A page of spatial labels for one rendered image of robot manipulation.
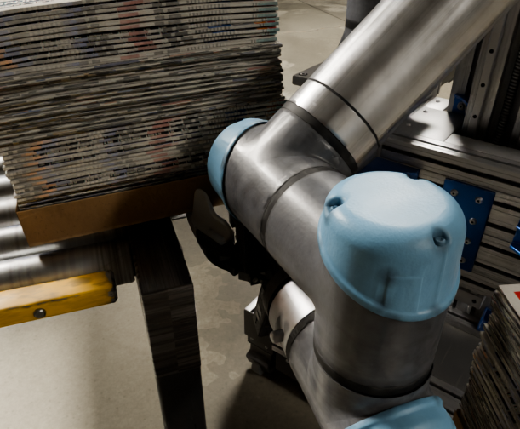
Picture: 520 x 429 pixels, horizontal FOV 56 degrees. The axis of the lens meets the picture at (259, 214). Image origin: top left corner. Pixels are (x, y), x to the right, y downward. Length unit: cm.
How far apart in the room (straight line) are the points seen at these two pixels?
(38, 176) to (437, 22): 37
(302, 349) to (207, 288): 132
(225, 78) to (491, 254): 66
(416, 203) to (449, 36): 16
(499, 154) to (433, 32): 61
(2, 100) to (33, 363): 117
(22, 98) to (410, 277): 36
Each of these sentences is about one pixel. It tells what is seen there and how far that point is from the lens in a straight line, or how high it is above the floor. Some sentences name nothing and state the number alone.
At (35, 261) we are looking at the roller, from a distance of 55.
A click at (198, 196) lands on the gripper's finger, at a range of 51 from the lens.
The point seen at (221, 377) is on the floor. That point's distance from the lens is 142.
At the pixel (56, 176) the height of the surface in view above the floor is 88.
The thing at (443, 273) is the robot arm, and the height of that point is 96.
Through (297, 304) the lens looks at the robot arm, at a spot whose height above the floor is 85.
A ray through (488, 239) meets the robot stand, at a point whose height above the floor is 59.
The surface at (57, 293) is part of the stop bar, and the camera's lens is 47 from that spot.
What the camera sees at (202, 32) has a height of 100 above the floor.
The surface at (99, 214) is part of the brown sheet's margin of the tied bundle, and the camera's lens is 53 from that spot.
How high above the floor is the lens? 111
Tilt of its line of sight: 33 degrees down
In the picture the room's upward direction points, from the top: straight up
